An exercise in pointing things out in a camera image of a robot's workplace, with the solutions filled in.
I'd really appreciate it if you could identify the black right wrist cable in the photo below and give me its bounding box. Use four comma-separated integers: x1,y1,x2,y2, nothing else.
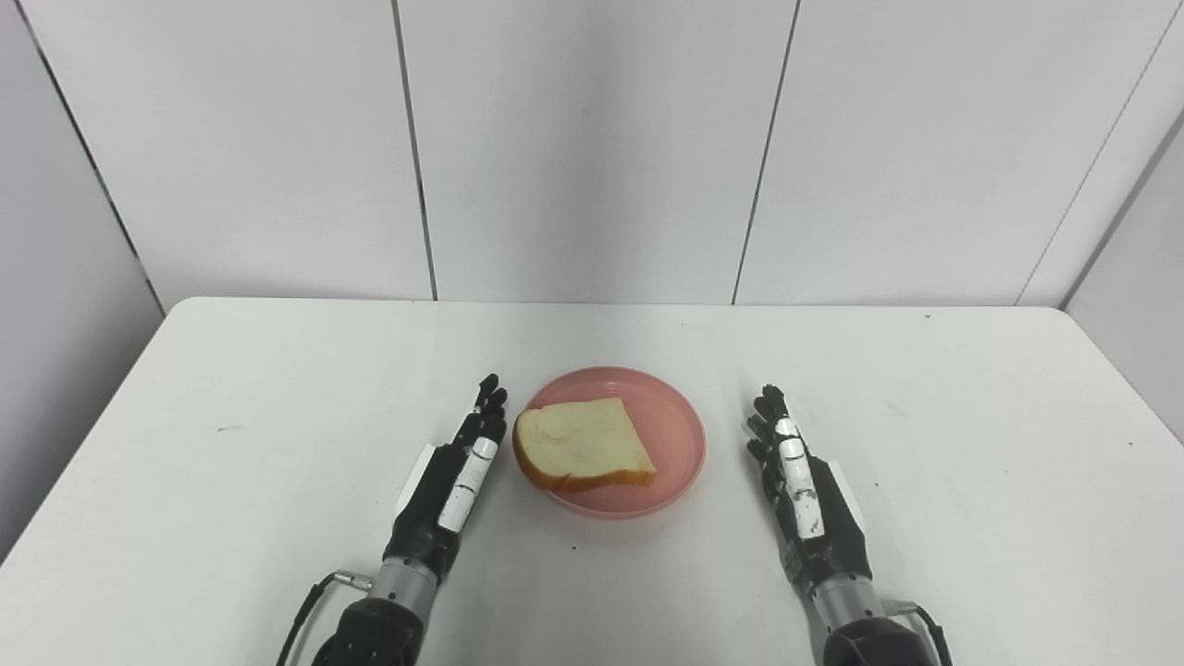
883,601,954,666

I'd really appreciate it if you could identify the slice of white bread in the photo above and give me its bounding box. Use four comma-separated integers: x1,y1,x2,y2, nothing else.
512,398,659,492

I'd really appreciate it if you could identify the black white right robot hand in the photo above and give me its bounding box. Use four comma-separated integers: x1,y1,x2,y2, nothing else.
745,384,875,593

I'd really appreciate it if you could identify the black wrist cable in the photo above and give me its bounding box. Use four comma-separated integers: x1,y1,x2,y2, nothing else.
883,601,954,666
276,572,374,666

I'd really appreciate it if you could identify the pink round plate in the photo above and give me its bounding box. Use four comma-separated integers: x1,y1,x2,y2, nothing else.
514,366,708,520

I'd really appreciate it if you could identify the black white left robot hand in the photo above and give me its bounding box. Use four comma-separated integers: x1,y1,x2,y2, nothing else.
382,374,509,584

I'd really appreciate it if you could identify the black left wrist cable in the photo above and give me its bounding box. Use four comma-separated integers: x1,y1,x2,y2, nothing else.
276,572,374,666

